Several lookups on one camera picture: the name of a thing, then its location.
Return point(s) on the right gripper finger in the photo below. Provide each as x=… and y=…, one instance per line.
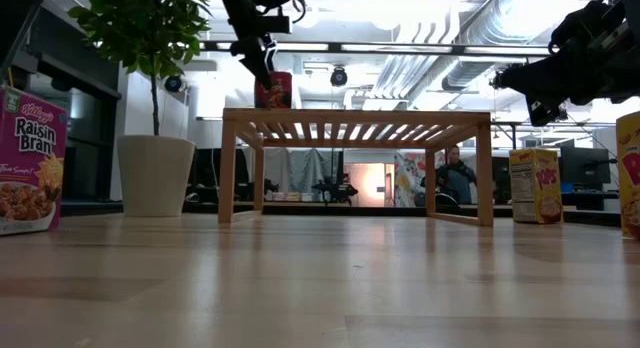
x=520, y=74
x=525, y=93

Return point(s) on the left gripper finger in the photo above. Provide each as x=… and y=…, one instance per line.
x=257, y=63

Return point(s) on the red Froot Loops cereal box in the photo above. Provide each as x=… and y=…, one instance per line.
x=281, y=93

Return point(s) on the yellow Corn Pops cereal box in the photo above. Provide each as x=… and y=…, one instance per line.
x=535, y=188
x=630, y=188

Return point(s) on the purple Raisin Bran cereal box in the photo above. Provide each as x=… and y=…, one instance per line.
x=32, y=138

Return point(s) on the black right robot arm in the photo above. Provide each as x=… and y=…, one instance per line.
x=620, y=43

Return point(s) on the idle black robot arm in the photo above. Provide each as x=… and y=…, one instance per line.
x=334, y=190

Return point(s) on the wooden slatted shelf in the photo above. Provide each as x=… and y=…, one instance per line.
x=350, y=117

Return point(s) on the round black ceiling lamp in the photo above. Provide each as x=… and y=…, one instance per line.
x=173, y=84
x=339, y=77

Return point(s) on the black computer monitor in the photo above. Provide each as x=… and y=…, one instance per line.
x=585, y=165

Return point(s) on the blue storage bin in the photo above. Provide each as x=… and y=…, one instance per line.
x=567, y=188

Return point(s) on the person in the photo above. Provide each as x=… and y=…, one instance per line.
x=456, y=180

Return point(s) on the grey hanging cloth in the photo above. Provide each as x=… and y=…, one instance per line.
x=300, y=168

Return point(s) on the colourful floral cloth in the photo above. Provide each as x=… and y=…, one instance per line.
x=407, y=175

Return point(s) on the green plant in white pot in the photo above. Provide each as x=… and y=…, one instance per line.
x=155, y=178

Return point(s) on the dark glass partition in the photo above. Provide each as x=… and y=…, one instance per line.
x=85, y=128

